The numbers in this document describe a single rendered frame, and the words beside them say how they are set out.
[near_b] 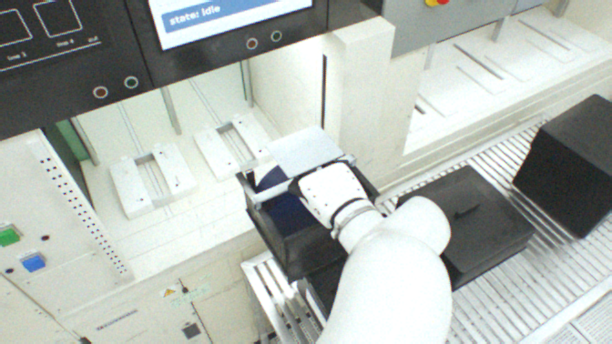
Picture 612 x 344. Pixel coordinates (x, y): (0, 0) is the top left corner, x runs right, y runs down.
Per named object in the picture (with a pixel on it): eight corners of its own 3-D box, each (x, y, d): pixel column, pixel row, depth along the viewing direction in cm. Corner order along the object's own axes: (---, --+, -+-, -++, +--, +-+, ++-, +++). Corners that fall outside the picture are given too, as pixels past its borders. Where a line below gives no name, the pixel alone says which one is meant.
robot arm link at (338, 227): (334, 251, 75) (326, 238, 77) (375, 229, 78) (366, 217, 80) (337, 224, 69) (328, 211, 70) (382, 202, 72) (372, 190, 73)
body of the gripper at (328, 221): (326, 242, 76) (295, 198, 82) (373, 217, 79) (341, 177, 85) (328, 217, 70) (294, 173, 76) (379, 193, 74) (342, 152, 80)
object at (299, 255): (282, 298, 96) (272, 213, 72) (245, 232, 108) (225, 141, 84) (372, 250, 104) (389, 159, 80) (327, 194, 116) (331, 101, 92)
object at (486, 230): (451, 293, 118) (464, 271, 108) (388, 217, 134) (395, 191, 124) (527, 247, 127) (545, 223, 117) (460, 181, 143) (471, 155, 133)
